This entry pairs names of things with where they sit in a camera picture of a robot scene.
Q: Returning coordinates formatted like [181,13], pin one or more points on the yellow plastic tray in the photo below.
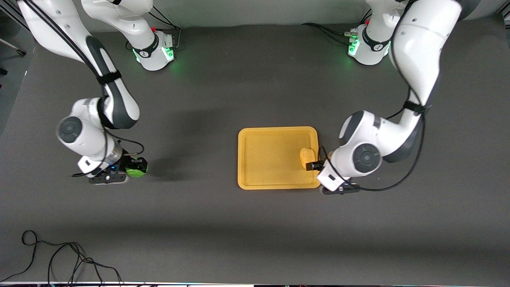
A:
[271,158]

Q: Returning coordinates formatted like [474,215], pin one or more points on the dark grey table cover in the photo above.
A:
[239,239]

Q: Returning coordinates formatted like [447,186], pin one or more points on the yellow potato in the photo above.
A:
[306,155]

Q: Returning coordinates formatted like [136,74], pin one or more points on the black frame strut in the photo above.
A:
[506,16]
[12,16]

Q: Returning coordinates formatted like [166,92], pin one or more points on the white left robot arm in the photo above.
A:
[418,59]

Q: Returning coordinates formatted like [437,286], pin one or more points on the black stand leg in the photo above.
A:
[16,48]

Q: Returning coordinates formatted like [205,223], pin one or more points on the green apple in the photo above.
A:
[136,173]

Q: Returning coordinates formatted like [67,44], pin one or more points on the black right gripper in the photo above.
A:
[124,163]

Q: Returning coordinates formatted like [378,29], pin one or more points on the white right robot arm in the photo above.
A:
[87,135]

